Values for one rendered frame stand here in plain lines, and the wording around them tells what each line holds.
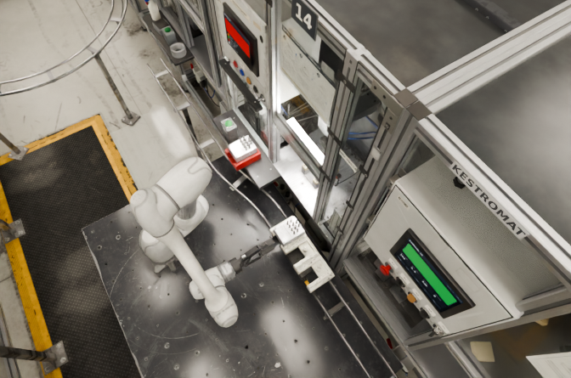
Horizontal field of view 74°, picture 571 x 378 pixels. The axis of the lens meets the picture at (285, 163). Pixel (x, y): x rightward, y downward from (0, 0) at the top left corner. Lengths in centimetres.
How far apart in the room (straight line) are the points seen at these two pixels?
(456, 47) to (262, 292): 148
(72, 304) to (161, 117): 161
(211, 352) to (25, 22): 394
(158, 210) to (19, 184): 234
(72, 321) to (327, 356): 174
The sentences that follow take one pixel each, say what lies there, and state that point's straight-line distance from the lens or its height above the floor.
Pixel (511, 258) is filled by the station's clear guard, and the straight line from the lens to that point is 100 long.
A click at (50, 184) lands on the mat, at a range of 352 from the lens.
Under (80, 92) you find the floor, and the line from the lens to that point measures 401.
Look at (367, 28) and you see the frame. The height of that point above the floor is 201.
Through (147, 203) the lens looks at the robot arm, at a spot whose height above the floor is 151.
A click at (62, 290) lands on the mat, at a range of 313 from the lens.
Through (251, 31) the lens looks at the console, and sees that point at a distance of 151.
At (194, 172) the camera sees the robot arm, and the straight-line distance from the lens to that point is 144.
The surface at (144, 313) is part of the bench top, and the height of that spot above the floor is 68.
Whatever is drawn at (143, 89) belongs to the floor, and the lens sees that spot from 381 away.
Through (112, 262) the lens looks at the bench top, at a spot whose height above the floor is 68.
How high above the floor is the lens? 271
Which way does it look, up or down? 60 degrees down
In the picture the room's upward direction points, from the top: 2 degrees clockwise
